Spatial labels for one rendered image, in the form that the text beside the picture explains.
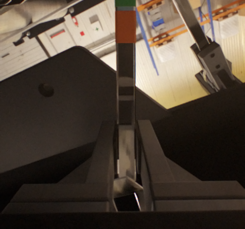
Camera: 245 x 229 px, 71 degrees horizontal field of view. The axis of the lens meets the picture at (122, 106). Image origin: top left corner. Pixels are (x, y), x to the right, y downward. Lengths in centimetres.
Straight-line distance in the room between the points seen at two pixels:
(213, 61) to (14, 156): 30
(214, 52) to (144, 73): 966
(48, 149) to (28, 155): 3
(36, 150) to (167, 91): 1045
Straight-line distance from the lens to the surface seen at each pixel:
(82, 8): 111
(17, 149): 28
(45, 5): 77
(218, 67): 28
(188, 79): 1067
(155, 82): 1024
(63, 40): 971
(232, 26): 905
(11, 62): 1119
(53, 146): 25
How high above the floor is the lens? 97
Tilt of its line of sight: 29 degrees up
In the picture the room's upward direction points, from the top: 153 degrees clockwise
